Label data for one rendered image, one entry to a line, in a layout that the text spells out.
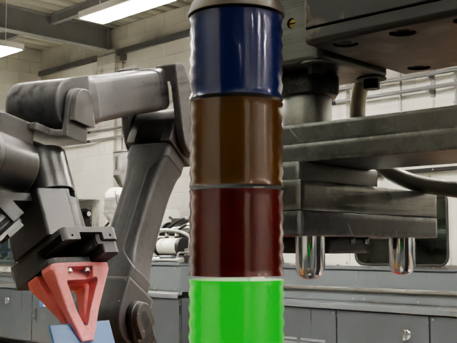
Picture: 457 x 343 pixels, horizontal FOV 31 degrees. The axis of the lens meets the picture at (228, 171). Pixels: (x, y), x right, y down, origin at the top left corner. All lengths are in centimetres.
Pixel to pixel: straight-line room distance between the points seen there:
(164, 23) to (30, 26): 175
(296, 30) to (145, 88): 47
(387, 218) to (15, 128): 39
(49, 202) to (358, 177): 34
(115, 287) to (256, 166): 67
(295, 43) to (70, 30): 1111
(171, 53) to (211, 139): 1061
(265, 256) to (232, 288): 2
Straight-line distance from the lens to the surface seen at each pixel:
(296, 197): 53
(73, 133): 87
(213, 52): 32
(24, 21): 1130
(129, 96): 100
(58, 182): 86
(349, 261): 622
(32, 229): 83
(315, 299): 640
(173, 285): 755
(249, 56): 32
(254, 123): 32
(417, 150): 53
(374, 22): 53
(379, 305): 602
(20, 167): 82
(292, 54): 59
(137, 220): 102
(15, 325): 978
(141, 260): 101
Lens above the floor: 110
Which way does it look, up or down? 5 degrees up
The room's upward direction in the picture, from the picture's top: straight up
